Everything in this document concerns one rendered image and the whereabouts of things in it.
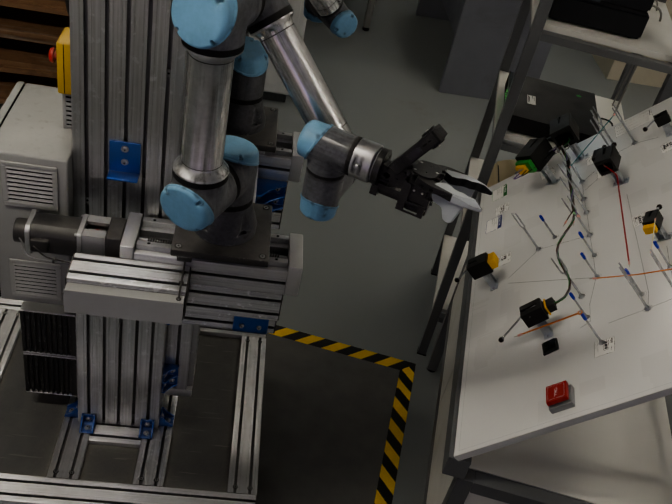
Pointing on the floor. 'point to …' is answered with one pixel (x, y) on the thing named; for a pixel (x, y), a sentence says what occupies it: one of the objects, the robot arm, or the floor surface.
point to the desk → (480, 43)
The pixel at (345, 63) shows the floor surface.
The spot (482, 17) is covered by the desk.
